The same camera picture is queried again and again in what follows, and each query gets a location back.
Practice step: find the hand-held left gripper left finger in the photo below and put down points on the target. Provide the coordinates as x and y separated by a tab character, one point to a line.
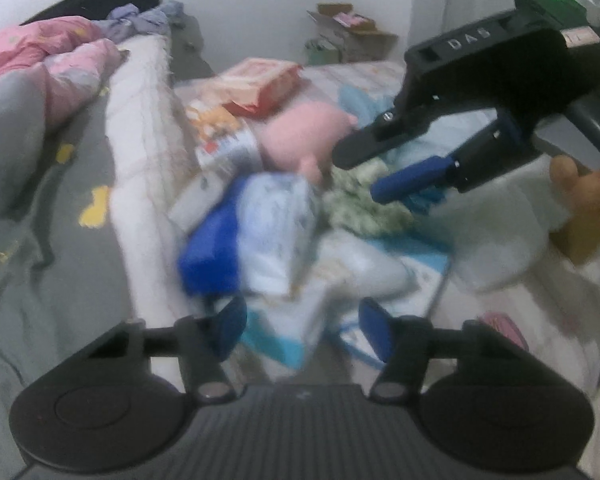
232	325

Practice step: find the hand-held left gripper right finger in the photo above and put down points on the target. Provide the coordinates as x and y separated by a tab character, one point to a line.
375	332

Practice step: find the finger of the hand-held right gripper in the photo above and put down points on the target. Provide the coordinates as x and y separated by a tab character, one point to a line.
410	177
365	147

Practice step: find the white and teal packet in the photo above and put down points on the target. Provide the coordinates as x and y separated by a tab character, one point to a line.
290	325

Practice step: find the pink plush toy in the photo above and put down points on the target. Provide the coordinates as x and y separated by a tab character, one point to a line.
305	130

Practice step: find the blue and white soft pack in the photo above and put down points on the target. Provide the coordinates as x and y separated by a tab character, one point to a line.
270	225

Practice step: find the person's right hand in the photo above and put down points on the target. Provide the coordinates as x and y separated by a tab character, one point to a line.
597	200

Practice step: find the green floral cloth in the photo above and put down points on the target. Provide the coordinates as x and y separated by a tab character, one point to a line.
360	205

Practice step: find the pale green box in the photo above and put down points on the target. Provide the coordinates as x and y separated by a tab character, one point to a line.
322	50

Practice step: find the small open cardboard box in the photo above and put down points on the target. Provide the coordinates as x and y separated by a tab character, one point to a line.
365	40

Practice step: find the white plastic bag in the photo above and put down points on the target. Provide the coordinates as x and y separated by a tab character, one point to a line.
505	235

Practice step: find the red and white snack bag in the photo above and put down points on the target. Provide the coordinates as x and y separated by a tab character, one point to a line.
260	85

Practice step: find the orange cartoon packet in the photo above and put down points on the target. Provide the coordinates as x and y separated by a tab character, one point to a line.
215	130

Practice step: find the white quilted blanket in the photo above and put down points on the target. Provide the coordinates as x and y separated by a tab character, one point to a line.
135	160

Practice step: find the grey bed sheet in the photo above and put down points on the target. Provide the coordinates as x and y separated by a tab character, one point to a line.
40	240

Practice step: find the purple clothes pile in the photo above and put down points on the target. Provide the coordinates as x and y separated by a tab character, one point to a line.
140	20

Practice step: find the pink quilt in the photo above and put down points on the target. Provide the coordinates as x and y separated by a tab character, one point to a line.
65	75

